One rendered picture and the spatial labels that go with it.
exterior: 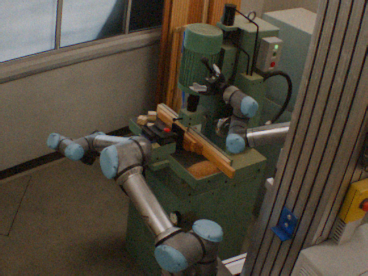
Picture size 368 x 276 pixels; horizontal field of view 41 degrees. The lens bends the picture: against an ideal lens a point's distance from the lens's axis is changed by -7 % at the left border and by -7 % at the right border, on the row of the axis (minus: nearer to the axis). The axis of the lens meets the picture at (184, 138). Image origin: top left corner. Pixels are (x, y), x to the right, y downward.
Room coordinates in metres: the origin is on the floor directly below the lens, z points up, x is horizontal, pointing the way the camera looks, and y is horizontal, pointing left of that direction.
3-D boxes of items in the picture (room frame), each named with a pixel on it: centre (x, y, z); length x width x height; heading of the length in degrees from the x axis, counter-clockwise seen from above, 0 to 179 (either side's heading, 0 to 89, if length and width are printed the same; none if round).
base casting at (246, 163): (2.37, -0.11, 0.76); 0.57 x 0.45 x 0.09; 131
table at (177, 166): (2.22, 0.06, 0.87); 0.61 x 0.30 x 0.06; 41
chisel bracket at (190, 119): (2.30, -0.03, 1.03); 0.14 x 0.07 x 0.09; 131
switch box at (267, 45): (2.40, -0.35, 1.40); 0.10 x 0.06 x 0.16; 131
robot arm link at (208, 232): (1.46, -0.14, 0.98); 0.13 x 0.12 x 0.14; 137
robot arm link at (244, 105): (1.91, -0.22, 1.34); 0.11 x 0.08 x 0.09; 41
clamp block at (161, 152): (2.16, 0.13, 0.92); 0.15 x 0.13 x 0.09; 41
